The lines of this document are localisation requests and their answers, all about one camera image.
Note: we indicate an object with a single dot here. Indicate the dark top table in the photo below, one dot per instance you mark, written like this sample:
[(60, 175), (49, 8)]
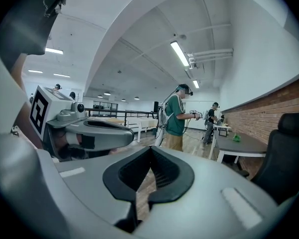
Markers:
[(239, 146)]

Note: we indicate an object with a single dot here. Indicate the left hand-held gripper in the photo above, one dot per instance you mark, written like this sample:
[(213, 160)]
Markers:
[(40, 108)]

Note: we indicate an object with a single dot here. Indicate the long ceiling light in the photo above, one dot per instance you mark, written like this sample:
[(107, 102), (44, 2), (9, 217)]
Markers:
[(195, 83), (35, 71), (54, 50), (180, 53), (61, 75)]

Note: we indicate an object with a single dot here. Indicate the black office chair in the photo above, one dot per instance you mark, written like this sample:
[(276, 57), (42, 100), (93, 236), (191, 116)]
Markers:
[(286, 153)]

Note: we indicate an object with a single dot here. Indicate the person's dark sleeve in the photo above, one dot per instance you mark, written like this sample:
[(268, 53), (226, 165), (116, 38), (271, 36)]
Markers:
[(27, 16)]

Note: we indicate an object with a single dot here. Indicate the black railing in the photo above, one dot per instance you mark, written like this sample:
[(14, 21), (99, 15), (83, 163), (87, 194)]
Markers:
[(114, 112)]

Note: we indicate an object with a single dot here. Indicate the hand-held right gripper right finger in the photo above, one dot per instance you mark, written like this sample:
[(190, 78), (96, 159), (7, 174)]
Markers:
[(201, 208)]

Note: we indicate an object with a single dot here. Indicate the small white table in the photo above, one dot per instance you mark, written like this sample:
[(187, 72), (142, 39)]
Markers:
[(223, 127)]

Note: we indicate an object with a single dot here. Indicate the white ceiling pipes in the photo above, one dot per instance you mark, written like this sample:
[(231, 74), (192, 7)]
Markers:
[(211, 53)]

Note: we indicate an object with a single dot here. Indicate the small green object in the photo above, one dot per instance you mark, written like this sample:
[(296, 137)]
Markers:
[(236, 138)]

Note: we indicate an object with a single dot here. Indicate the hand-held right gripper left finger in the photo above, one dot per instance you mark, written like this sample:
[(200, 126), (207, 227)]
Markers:
[(89, 183)]

